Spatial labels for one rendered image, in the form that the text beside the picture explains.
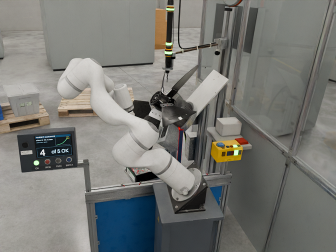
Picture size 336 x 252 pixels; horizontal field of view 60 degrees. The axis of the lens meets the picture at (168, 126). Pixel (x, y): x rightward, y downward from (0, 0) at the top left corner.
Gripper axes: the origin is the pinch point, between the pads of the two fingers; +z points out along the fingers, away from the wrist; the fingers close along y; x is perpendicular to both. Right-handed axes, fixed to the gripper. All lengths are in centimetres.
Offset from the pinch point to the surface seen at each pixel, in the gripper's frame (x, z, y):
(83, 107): 63, 79, 275
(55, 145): 39, -25, -33
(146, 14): -125, 22, 589
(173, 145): -20.7, 17.9, -5.2
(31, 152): 50, -26, -34
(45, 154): 45, -23, -35
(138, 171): 6.9, 21.0, -13.9
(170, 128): -22.7, 8.7, 2.3
